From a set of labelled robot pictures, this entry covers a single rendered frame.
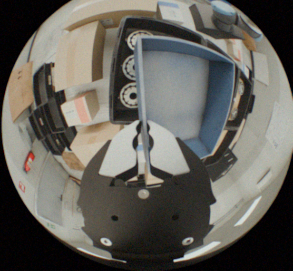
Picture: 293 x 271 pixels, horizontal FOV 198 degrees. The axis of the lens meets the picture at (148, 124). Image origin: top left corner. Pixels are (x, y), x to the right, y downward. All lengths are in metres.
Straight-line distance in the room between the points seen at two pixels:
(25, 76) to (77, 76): 2.25
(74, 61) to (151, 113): 0.38
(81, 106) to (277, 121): 3.78
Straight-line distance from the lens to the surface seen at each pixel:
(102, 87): 0.55
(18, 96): 2.46
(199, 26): 0.72
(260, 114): 3.59
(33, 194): 2.76
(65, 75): 0.47
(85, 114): 0.46
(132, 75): 0.37
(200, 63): 0.20
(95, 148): 0.49
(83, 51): 0.43
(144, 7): 0.44
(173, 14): 0.60
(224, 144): 0.97
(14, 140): 2.52
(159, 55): 0.16
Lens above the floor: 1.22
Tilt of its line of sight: 57 degrees down
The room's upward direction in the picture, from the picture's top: 162 degrees clockwise
